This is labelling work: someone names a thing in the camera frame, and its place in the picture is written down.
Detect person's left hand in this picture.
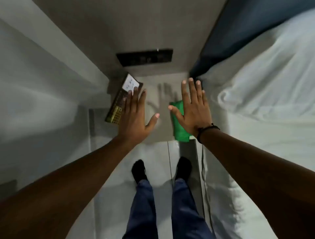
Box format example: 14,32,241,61
118,86,160,146

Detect person's right hand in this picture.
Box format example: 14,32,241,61
168,78,212,137

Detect person's right forearm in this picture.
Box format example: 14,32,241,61
198,128,315,239

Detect person's left forearm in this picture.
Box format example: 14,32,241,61
0,136,138,239

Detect white card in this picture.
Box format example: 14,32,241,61
122,73,140,96

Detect green cloth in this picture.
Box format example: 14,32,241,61
169,100,190,143

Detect grey bedside table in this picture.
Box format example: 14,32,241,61
106,72,198,145

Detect black wristband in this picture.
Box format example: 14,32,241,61
196,123,220,144

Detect black shoe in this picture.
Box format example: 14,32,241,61
175,157,192,183
131,159,149,185

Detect white bed sheet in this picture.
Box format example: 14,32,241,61
196,9,315,239

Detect dark blue headboard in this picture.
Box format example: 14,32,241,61
189,0,315,79

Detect blue trousers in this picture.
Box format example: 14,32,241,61
122,178,217,239

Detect black wall switch panel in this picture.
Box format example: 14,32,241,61
116,48,174,67

